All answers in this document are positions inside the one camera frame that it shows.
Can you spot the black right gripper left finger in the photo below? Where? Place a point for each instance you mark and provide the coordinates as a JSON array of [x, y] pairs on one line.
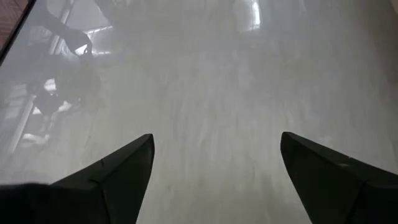
[[93, 199]]

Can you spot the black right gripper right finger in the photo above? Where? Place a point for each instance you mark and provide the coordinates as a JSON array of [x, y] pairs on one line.
[[342, 193]]

